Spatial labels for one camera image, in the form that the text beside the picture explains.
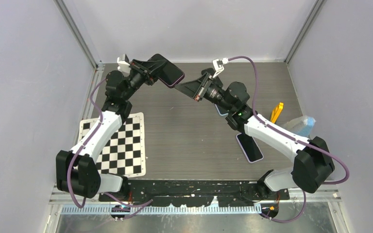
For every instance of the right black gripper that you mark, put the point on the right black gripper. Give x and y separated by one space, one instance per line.
196 89

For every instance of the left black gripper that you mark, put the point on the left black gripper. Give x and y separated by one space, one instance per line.
151 70

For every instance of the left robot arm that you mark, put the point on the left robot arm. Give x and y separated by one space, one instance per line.
76 171

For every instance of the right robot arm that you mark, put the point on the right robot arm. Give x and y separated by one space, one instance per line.
311 163

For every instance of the phone with blue case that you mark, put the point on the phone with blue case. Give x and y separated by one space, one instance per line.
222 112

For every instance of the phone with lilac case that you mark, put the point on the phone with lilac case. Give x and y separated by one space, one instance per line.
249 148

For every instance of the yellow plastic tool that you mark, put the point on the yellow plastic tool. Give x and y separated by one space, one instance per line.
276 112

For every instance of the checkerboard calibration mat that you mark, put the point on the checkerboard calibration mat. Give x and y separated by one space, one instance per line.
119 146

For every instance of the blue plastic bag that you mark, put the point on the blue plastic bag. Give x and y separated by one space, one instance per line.
301 126

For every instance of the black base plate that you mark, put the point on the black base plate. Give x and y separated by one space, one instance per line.
194 193

